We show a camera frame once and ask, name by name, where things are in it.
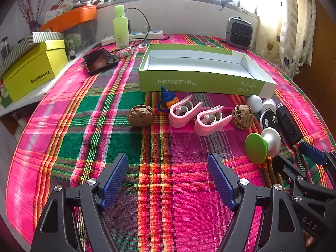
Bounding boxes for glass jar with black lid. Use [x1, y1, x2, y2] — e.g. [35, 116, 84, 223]
[0, 38, 11, 61]

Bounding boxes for wooden cabinet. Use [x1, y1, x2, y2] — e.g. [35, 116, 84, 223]
[293, 0, 336, 116]

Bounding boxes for green white mushroom-shaped knob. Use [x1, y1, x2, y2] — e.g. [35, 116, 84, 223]
[245, 127, 282, 165]

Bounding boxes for grey white striped box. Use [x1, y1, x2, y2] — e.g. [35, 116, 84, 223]
[0, 31, 65, 75]

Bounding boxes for black rectangular device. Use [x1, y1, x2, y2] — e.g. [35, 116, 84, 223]
[276, 102, 303, 146]

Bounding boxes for clear plastic container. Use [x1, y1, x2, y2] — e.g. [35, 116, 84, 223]
[63, 20, 97, 55]

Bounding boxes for pink green plaid tablecloth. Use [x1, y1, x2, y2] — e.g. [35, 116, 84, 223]
[5, 34, 336, 252]

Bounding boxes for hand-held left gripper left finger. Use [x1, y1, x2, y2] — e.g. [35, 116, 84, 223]
[30, 153, 129, 252]

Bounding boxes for white panda-shaped round gadget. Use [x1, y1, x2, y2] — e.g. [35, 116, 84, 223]
[260, 110, 280, 130]

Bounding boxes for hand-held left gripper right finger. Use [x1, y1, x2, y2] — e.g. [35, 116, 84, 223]
[207, 154, 307, 252]

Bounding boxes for red dried branches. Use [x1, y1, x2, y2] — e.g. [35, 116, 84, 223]
[17, 0, 45, 30]

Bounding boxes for brown walnut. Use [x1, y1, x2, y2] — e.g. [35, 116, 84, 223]
[127, 105, 155, 128]
[231, 104, 254, 131]

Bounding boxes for light green lotion bottle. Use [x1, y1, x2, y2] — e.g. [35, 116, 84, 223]
[113, 5, 130, 46]

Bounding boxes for heart-print curtain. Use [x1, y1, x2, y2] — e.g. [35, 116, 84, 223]
[273, 0, 315, 76]

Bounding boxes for black smartphone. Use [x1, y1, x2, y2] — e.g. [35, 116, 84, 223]
[83, 48, 118, 76]

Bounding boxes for pink plastic clip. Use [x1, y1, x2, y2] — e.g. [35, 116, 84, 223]
[194, 105, 233, 137]
[169, 95, 203, 129]

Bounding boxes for grey small fan heater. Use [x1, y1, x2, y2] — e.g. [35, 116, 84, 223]
[226, 16, 254, 49]

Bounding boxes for orange tray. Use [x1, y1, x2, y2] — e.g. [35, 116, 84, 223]
[39, 5, 97, 33]

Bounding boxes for yellow-green shoe box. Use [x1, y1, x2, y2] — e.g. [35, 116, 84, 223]
[2, 40, 69, 103]

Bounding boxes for white egg-shaped knob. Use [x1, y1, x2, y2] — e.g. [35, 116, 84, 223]
[246, 95, 263, 112]

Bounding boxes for person's right hand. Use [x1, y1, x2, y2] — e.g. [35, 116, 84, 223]
[303, 231, 319, 247]

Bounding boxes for white side shelf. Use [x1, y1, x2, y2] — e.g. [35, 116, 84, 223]
[0, 55, 87, 117]

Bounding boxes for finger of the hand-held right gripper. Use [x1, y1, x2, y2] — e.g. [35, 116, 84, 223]
[272, 155, 336, 210]
[299, 141, 336, 187]

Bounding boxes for green white cardboard box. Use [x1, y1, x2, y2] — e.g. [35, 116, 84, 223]
[138, 44, 278, 97]

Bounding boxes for white power strip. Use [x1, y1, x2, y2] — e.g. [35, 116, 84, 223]
[101, 29, 164, 46]

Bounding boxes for blue orange knitted toy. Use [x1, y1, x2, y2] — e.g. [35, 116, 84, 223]
[157, 87, 179, 112]

